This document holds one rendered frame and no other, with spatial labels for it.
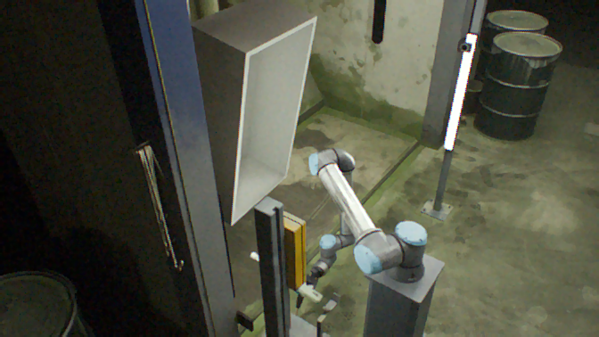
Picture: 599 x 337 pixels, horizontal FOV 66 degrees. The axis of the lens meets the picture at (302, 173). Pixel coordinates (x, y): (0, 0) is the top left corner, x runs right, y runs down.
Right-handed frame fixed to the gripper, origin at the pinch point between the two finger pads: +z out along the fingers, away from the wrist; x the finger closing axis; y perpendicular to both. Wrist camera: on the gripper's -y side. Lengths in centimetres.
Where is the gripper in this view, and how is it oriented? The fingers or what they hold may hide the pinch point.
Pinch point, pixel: (301, 292)
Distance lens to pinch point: 271.3
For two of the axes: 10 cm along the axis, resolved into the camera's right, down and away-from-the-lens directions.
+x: -8.3, -4.7, 2.9
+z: -5.3, 5.1, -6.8
